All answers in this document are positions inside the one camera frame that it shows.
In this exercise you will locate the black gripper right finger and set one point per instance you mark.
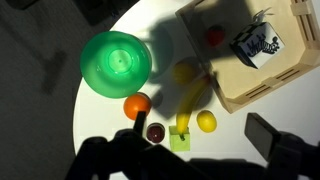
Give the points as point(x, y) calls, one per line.
point(263, 136)

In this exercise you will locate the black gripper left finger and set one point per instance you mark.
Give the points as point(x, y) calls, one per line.
point(140, 133)

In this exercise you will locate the yellow toy lemon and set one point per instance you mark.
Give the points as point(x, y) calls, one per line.
point(206, 121)

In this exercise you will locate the dark red toy plum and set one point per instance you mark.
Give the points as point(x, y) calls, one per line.
point(156, 133)

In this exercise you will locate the toy orange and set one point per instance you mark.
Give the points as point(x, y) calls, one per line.
point(135, 105)

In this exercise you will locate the yellow toy banana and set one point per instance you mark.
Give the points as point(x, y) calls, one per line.
point(188, 106)

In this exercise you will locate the green plastic bowl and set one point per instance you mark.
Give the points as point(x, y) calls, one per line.
point(115, 65)

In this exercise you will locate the yellow orange round toy fruit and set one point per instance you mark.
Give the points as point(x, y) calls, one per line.
point(185, 71)

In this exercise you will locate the small red toy fruit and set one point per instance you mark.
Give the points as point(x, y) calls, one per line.
point(215, 35)

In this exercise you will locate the lime green block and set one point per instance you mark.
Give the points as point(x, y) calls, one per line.
point(178, 141)

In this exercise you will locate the light wooden tray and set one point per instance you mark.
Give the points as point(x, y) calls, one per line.
point(240, 83)

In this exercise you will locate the zebra print checkered cube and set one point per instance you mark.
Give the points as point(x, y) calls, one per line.
point(258, 45)

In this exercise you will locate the small clear shiny object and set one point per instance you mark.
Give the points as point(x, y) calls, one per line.
point(261, 15)

